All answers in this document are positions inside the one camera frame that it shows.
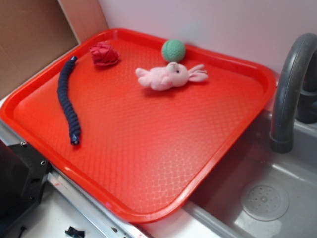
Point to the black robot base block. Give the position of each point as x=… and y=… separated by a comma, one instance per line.
x=23, y=174

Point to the grey plastic sink basin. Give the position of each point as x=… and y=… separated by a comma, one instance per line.
x=216, y=202

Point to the brown cardboard panel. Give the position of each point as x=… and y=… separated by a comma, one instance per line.
x=34, y=33

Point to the red plastic tray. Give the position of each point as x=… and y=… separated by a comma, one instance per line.
x=141, y=153

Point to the black tape scrap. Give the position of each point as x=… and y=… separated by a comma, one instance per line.
x=73, y=232

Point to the aluminium rail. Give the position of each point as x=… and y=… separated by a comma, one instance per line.
x=106, y=223

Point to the green knitted ball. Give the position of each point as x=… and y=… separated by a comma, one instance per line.
x=173, y=50

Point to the sink drain strainer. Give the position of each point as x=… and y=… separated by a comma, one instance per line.
x=264, y=200

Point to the red crumpled cloth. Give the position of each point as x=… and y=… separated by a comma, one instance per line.
x=104, y=54

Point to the grey toy faucet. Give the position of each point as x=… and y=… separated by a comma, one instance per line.
x=296, y=95

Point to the pink plush bunny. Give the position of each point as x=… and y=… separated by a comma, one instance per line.
x=173, y=75

